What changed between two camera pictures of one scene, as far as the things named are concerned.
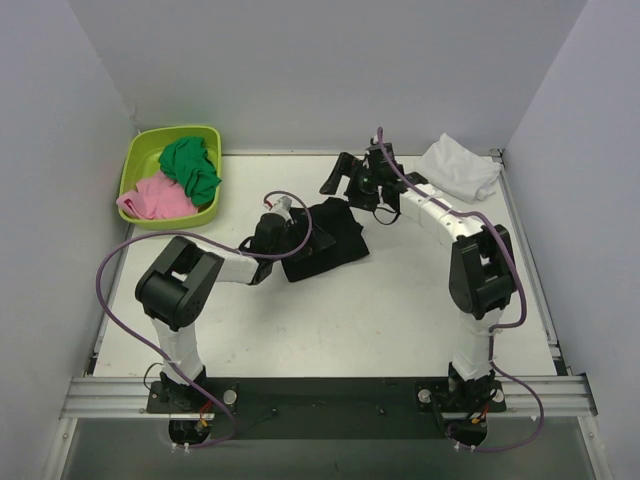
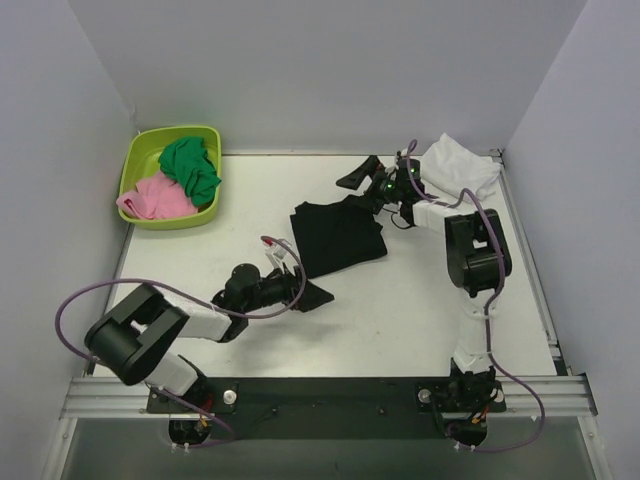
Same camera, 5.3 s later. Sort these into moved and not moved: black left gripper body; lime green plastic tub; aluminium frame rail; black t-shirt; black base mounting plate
Moved: black t-shirt; black left gripper body
Not moved: black base mounting plate; aluminium frame rail; lime green plastic tub
